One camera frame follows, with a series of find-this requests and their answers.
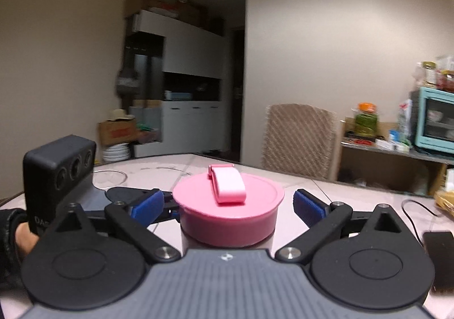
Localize dark tall cabinet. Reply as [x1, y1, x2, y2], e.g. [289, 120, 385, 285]
[122, 33, 166, 107]

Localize wooden shelf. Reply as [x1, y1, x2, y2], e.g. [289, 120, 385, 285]
[337, 120, 454, 196]

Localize pink bottle cap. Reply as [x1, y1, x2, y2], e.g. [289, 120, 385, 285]
[172, 164, 286, 248]

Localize beige padded chair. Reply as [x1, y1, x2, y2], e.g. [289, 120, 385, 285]
[261, 103, 338, 181]

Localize black power bank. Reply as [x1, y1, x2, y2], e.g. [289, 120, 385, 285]
[422, 230, 454, 295]

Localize cardboard box with red print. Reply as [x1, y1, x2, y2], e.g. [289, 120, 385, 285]
[98, 118, 137, 146]

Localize white printed carton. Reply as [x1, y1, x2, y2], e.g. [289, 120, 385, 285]
[397, 99, 414, 143]

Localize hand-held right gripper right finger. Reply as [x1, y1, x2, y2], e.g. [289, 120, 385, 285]
[276, 189, 405, 263]

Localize yellow snack bag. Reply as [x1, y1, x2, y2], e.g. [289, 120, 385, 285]
[434, 189, 454, 217]

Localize red-filled glass jar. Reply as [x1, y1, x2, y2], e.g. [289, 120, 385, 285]
[438, 70, 454, 93]

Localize dark door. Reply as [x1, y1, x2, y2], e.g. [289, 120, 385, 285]
[227, 28, 246, 161]

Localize person's left hand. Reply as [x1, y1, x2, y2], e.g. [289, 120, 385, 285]
[16, 222, 41, 257]

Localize green jar with orange lid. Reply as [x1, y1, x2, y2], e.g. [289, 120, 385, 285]
[352, 102, 380, 139]

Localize grey hanging bag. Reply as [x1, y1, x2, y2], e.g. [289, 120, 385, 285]
[115, 60, 141, 97]

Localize small white blue boxes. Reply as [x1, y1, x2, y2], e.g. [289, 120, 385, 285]
[375, 129, 412, 153]

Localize boxes atop cabinet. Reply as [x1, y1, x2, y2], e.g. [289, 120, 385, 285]
[124, 0, 225, 37]

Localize white cabinet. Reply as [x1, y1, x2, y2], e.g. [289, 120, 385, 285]
[128, 9, 225, 159]

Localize glass jar with yellow lid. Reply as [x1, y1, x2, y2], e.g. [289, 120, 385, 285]
[420, 62, 439, 86]

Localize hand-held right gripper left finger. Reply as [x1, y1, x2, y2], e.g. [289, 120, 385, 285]
[52, 188, 181, 263]

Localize teal toaster oven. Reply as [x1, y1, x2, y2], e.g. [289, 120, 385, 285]
[413, 86, 454, 155]

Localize straw hat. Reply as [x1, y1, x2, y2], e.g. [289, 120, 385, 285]
[108, 108, 136, 123]

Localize blue box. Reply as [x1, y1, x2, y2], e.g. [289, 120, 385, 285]
[165, 90, 192, 101]

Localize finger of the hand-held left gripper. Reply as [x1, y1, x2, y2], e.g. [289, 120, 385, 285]
[151, 194, 182, 225]

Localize black cable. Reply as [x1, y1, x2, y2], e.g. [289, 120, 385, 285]
[400, 198, 441, 246]

